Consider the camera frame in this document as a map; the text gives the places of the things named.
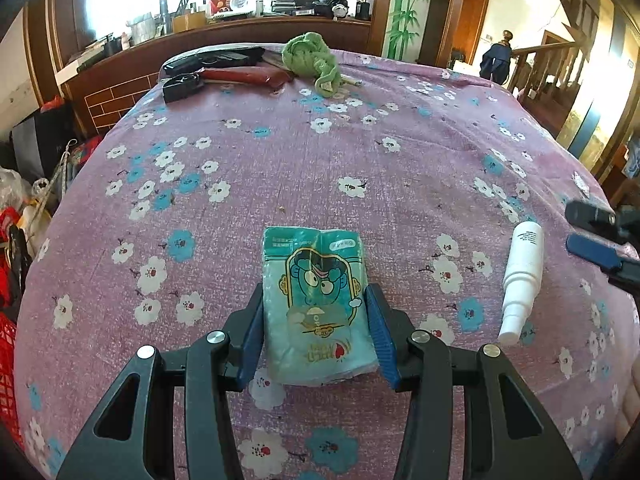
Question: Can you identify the white spray bottle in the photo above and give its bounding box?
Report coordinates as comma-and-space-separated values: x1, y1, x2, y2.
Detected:
498, 221, 544, 346

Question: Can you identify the red plastic mesh basket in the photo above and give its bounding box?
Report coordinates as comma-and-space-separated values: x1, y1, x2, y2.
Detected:
0, 312, 24, 448

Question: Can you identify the teal tissue pack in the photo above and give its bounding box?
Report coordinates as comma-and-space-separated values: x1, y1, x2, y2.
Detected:
262, 226, 378, 387

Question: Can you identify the person's right hand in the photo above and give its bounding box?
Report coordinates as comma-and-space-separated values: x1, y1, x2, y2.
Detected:
615, 362, 640, 444

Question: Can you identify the wooden stair railing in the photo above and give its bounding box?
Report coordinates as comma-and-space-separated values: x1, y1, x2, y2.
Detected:
506, 39, 589, 126

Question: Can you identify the purple floral tablecloth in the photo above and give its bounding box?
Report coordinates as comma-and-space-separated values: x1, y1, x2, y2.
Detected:
14, 51, 639, 479

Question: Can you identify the dark blue hanging jacket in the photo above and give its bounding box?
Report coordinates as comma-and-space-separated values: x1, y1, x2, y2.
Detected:
480, 29, 513, 86

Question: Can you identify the brown wooden door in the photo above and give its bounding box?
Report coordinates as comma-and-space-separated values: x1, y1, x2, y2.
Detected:
451, 0, 489, 65

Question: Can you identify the clear plastic bag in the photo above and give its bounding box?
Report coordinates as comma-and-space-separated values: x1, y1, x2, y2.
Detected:
0, 168, 32, 211

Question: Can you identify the wooden brick pattern counter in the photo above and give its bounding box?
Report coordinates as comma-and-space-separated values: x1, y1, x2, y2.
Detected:
62, 16, 370, 138

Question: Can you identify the small black box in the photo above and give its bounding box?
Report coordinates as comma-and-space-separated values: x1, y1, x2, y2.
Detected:
162, 73, 204, 103

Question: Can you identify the green crumpled cloth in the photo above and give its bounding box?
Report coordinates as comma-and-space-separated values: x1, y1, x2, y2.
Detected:
281, 32, 342, 98

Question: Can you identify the black flat case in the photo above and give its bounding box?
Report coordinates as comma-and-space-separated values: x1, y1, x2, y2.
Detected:
160, 46, 265, 77

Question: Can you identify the red handled tool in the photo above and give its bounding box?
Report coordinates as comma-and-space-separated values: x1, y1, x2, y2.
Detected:
196, 65, 292, 90

